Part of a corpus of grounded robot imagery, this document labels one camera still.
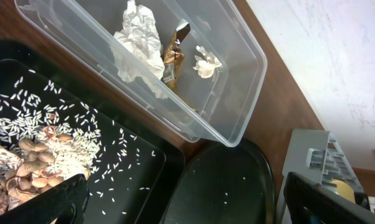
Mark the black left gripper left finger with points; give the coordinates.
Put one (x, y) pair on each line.
(64, 203)

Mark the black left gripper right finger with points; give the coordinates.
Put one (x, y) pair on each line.
(309, 202)

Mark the yellow bowl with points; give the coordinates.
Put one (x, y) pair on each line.
(343, 189)

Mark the white napkin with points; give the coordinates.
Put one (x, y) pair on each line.
(140, 37)

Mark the gold snack wrapper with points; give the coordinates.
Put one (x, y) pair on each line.
(173, 57)

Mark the grey dishwasher rack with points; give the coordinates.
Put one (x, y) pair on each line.
(317, 156)

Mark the food scraps in bowl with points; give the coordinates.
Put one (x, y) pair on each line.
(40, 162)

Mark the black rectangular tray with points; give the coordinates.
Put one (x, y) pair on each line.
(134, 171)

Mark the round black tray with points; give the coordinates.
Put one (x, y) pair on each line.
(224, 185)

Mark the small white paper scrap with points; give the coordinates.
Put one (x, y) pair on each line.
(206, 66)

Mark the clear plastic bin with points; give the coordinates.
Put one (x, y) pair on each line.
(216, 108)

